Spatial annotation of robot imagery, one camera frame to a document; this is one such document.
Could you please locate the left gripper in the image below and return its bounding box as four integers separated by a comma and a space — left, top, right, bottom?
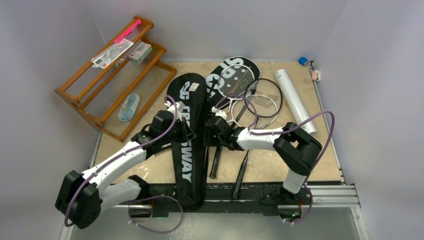
160, 116, 196, 143

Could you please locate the black racket bag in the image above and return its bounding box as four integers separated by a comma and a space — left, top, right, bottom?
167, 73, 208, 208
205, 56, 261, 110

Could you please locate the black badminton racket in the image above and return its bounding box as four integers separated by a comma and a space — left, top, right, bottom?
231, 78, 283, 200

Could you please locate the white shuttlecock tube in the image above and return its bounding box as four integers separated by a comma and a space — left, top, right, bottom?
274, 69, 310, 125

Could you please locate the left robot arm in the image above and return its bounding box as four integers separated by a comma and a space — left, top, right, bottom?
54, 109, 196, 229

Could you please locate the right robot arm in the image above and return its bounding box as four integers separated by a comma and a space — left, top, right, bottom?
205, 115, 327, 204

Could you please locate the blue toothbrush blister pack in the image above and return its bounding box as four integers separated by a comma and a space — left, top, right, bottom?
117, 93, 140, 122

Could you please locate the black racket under bag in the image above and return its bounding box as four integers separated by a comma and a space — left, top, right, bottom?
218, 64, 255, 110

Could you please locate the wooden tiered shelf rack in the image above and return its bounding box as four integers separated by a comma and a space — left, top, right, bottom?
55, 15, 177, 142

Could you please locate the small teal white box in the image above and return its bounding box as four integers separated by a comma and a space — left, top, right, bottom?
128, 42, 153, 64

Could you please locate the white packaged card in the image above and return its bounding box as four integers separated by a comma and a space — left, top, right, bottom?
91, 38, 134, 69

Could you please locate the blue small object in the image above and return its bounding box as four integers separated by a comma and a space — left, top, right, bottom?
297, 57, 310, 67

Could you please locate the pink white small object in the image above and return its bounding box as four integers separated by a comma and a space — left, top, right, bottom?
311, 69, 321, 82

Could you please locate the pink pen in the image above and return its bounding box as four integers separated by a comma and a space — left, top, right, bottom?
113, 19, 142, 44

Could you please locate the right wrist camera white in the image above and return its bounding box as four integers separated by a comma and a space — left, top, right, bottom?
211, 106, 228, 122

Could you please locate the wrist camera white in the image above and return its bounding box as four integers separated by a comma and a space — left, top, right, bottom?
211, 106, 228, 122
165, 101, 185, 121

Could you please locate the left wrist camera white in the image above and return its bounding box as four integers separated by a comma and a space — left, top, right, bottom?
165, 101, 185, 121

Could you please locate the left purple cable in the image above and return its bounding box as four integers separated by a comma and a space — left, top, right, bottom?
63, 95, 184, 233

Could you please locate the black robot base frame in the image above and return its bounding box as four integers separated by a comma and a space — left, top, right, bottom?
71, 180, 361, 221

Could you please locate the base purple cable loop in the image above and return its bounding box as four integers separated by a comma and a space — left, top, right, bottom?
128, 194, 184, 234

